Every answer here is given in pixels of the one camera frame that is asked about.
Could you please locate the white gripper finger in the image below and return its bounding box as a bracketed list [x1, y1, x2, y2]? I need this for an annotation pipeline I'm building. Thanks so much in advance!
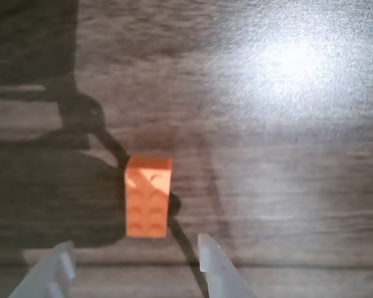
[197, 233, 253, 298]
[7, 240, 78, 298]

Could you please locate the orange lego block with print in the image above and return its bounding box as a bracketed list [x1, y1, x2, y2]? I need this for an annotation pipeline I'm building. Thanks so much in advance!
[124, 155, 173, 239]

